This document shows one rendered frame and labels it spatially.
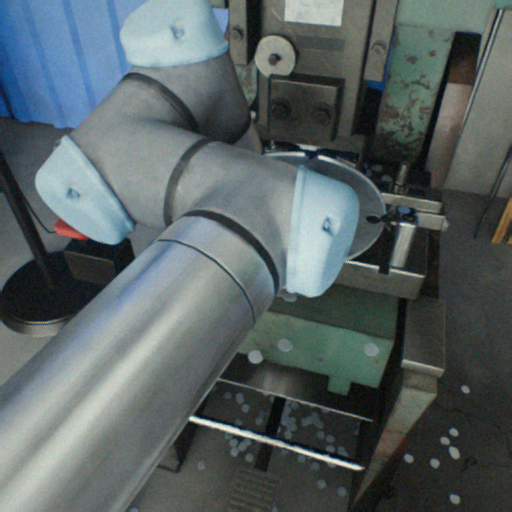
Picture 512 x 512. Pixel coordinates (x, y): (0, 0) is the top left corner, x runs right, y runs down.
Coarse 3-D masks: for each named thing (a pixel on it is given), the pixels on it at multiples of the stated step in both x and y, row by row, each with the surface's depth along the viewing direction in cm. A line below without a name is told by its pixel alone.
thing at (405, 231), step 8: (400, 216) 70; (408, 216) 69; (416, 216) 70; (400, 224) 69; (408, 224) 69; (416, 224) 69; (400, 232) 70; (408, 232) 69; (392, 240) 72; (400, 240) 71; (408, 240) 70; (392, 248) 73; (400, 248) 72; (408, 248) 72; (392, 256) 74; (400, 256) 73; (392, 264) 75; (400, 264) 74
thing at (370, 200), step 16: (288, 160) 83; (320, 160) 83; (336, 160) 82; (336, 176) 79; (352, 176) 79; (368, 192) 76; (368, 208) 73; (384, 208) 73; (368, 224) 70; (368, 240) 68; (352, 256) 65
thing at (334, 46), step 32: (288, 0) 58; (320, 0) 57; (352, 0) 56; (288, 32) 60; (320, 32) 59; (352, 32) 58; (288, 64) 62; (320, 64) 62; (352, 64) 61; (288, 96) 63; (320, 96) 62; (352, 96) 64; (288, 128) 66; (320, 128) 65; (352, 128) 67
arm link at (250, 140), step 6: (252, 114) 44; (252, 120) 43; (252, 126) 43; (246, 132) 42; (252, 132) 43; (240, 138) 41; (246, 138) 42; (252, 138) 43; (258, 138) 44; (234, 144) 41; (240, 144) 42; (246, 144) 42; (252, 144) 43; (258, 144) 44; (252, 150) 43; (258, 150) 44
